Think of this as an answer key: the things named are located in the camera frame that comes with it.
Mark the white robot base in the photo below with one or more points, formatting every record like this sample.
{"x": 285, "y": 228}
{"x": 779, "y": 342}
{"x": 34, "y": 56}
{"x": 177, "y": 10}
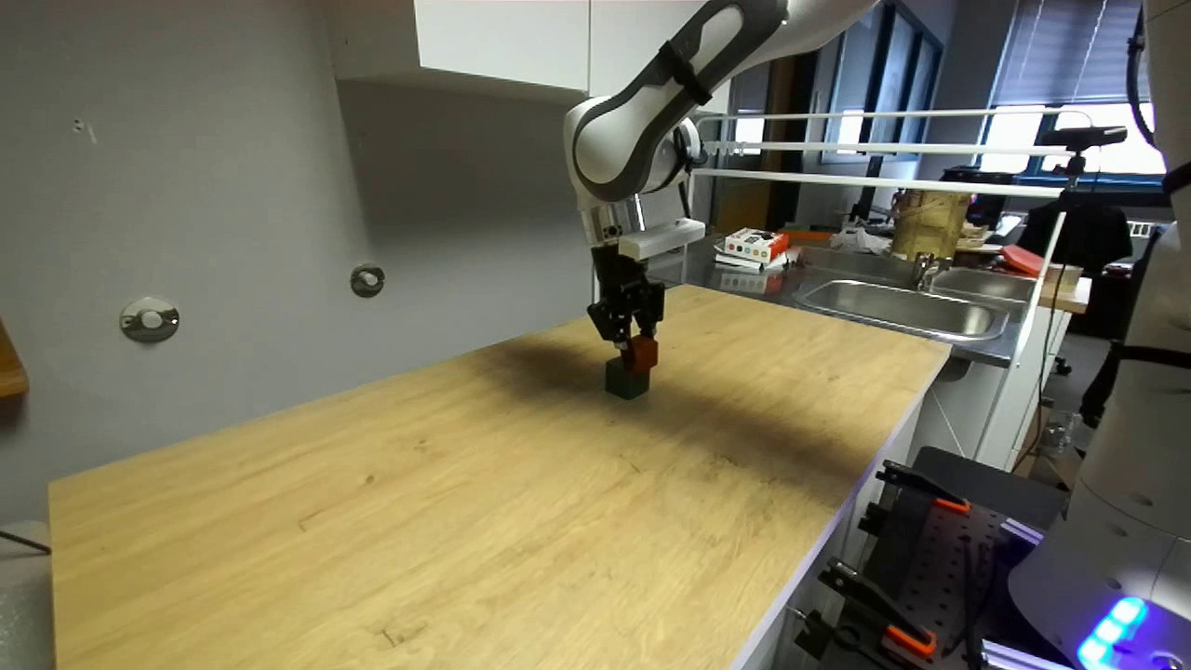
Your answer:
{"x": 1109, "y": 580}

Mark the black orange clamp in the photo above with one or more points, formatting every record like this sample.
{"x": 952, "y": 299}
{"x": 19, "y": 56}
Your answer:
{"x": 930, "y": 494}

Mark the orange block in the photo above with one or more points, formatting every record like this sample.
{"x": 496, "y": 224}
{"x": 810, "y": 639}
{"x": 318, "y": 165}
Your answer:
{"x": 642, "y": 351}

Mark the round wall socket left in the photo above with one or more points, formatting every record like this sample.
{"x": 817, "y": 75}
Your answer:
{"x": 148, "y": 321}

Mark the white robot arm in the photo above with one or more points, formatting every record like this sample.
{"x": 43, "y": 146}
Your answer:
{"x": 642, "y": 137}

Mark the black camera on tripod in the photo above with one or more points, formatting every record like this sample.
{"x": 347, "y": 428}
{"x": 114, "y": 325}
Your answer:
{"x": 1080, "y": 137}

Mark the round wall socket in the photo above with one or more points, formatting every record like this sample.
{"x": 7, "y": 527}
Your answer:
{"x": 148, "y": 321}
{"x": 367, "y": 279}

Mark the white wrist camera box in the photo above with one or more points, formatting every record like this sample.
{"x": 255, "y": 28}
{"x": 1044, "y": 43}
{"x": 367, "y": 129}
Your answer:
{"x": 661, "y": 240}

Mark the white wall cabinet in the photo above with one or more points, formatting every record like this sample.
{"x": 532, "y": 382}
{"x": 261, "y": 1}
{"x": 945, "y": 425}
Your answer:
{"x": 579, "y": 44}

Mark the round wall socket right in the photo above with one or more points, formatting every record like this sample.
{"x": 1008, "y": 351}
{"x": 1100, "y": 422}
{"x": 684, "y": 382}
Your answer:
{"x": 367, "y": 279}

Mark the green block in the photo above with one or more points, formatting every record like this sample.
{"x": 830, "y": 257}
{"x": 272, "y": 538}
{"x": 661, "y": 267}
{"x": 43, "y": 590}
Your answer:
{"x": 621, "y": 382}

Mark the stainless steel sink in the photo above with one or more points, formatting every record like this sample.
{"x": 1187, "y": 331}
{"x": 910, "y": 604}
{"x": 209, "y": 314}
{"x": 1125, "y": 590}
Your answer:
{"x": 910, "y": 311}

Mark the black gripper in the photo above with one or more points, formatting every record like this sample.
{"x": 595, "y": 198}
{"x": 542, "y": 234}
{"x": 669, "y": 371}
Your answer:
{"x": 621, "y": 286}

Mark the white colourful card box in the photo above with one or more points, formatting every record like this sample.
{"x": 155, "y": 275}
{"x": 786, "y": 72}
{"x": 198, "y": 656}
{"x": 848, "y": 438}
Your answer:
{"x": 754, "y": 247}

